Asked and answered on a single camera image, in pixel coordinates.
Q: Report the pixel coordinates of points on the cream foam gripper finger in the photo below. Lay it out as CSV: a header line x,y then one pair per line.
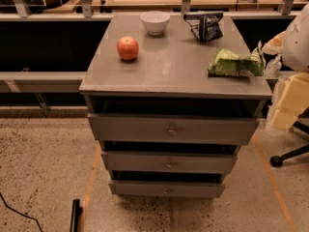
x,y
290,99

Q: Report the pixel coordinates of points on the green jalapeno chip bag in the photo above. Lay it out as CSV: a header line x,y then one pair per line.
x,y
228,63

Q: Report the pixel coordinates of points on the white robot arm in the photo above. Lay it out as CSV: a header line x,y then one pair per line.
x,y
293,46

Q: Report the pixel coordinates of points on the dark blue chip bag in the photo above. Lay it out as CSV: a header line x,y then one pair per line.
x,y
204,25

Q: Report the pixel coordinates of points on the white bowl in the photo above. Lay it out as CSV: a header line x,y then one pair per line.
x,y
155,22

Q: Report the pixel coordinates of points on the clear sanitizer pump bottle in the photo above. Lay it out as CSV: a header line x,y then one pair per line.
x,y
273,66

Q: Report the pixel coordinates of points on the black office chair base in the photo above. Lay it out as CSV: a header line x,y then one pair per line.
x,y
287,144

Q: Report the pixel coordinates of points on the grey drawer cabinet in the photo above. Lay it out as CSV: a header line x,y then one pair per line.
x,y
174,148

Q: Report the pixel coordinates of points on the middle grey drawer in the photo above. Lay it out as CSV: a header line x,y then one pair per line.
x,y
168,162

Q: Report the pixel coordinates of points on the grey drawer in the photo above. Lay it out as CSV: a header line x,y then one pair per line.
x,y
172,129
171,189
168,162

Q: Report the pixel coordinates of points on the red apple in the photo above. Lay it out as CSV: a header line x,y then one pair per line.
x,y
127,48

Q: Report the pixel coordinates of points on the top grey drawer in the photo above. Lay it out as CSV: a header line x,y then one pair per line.
x,y
172,129

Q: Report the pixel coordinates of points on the bottom grey drawer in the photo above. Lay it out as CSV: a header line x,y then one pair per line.
x,y
171,189

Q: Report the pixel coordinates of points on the black bar on floor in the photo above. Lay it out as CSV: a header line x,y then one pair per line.
x,y
76,212

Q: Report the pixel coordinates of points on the metal railing frame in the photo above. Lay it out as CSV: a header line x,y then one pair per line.
x,y
79,62

